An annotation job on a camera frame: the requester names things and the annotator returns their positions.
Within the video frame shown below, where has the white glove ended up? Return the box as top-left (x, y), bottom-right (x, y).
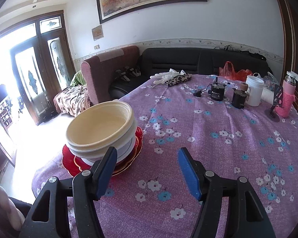
top-left (150, 69), bottom-right (186, 85)

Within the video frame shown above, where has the black sofa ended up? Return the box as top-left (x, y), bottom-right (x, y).
top-left (109, 48), bottom-right (272, 99)

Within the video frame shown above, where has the red plate with sticker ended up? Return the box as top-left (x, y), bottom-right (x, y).
top-left (73, 126), bottom-right (144, 176)

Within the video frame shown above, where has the small black adapter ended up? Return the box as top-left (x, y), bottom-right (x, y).
top-left (193, 90), bottom-right (202, 97)

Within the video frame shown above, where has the red plastic bag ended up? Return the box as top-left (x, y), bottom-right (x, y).
top-left (219, 61), bottom-right (253, 82)

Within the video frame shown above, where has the purple floral tablecloth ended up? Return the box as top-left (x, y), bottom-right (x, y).
top-left (30, 74), bottom-right (298, 238)

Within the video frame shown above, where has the leopard print pouch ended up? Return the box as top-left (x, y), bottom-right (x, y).
top-left (164, 74), bottom-right (192, 87)

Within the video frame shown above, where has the large cream plastic bowl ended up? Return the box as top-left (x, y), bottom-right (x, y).
top-left (66, 100), bottom-right (134, 152)

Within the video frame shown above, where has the black canister with cork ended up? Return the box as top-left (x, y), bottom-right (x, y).
top-left (231, 82), bottom-right (249, 109)

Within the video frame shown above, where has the black round canister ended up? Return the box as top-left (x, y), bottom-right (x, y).
top-left (208, 77), bottom-right (227, 101)

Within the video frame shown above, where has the black phone stand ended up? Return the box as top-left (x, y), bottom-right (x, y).
top-left (265, 85), bottom-right (283, 123)

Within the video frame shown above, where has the wooden glass door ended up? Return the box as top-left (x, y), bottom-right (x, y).
top-left (0, 10), bottom-right (75, 125)

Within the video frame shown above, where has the maroon armchair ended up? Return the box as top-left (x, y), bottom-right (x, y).
top-left (81, 46), bottom-right (140, 105)

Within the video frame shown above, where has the small wall plaque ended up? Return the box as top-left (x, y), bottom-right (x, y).
top-left (91, 25), bottom-right (104, 41)

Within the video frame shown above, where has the pink thermos knitted sleeve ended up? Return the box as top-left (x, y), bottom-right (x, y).
top-left (275, 71), bottom-right (296, 118)

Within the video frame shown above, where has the white foam bowl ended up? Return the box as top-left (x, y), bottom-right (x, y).
top-left (67, 119), bottom-right (138, 166)

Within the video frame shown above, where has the patterned blanket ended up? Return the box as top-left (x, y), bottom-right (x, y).
top-left (53, 85), bottom-right (92, 117)

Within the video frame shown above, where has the white plastic jar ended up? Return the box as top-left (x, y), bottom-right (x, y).
top-left (246, 75), bottom-right (264, 107)

